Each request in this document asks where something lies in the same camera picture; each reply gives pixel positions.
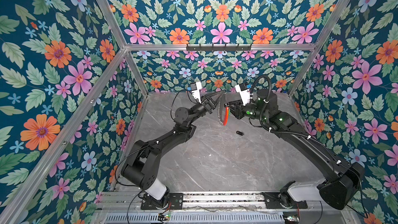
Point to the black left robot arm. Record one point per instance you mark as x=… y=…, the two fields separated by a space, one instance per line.
x=141 y=166

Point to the white vented cable duct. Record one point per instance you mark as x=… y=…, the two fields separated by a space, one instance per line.
x=195 y=218

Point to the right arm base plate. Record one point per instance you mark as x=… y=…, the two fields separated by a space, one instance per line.
x=277 y=200

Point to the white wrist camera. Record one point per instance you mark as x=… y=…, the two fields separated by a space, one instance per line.
x=243 y=90
x=195 y=91

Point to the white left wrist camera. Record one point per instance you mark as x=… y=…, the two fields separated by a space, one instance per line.
x=195 y=91

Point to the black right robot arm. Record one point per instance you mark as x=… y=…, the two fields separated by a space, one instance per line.
x=341 y=180

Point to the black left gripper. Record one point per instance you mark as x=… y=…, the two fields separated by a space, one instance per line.
x=208 y=104

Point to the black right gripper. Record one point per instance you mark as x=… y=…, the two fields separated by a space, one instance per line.
x=238 y=108

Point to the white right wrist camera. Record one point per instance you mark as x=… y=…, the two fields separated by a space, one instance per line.
x=243 y=90

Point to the aluminium mounting rail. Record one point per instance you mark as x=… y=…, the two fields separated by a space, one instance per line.
x=211 y=200

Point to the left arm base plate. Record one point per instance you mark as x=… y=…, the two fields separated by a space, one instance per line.
x=169 y=201

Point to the metal keyring holder red handle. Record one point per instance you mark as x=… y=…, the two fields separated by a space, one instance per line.
x=223 y=109

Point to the black hook rail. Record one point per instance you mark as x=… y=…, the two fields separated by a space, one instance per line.
x=218 y=47

